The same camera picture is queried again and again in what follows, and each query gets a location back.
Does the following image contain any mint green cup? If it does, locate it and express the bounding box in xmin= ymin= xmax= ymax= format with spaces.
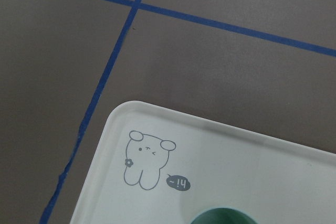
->
xmin=191 ymin=208 xmax=257 ymax=224

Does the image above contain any cream rabbit tray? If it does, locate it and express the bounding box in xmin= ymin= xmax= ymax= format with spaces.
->
xmin=71 ymin=101 xmax=335 ymax=223

